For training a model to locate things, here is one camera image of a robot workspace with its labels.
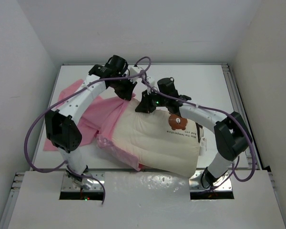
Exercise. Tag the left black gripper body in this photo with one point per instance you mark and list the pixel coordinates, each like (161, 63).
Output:
(123, 87)

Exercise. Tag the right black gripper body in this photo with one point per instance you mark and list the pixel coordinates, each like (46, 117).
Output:
(153, 100)

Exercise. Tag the cream pillow with bear print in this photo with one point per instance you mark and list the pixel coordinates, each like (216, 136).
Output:
(158, 140)

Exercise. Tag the pink pillowcase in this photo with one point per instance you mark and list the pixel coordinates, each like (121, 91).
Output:
(100, 118)

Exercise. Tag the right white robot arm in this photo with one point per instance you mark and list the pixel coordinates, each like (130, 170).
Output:
(231, 134)

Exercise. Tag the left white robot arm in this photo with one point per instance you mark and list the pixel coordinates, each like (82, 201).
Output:
(61, 124)

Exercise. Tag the white pillow care tag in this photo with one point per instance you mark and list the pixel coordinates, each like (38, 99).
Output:
(201, 140)

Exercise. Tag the white front cover panel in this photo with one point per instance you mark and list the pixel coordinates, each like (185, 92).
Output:
(145, 201)

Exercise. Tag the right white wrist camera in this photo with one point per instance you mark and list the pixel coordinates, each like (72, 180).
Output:
(150, 80)

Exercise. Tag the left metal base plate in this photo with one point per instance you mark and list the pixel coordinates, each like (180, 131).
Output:
(70, 184)

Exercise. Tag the aluminium frame rail left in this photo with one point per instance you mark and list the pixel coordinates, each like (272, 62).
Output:
(11, 201)

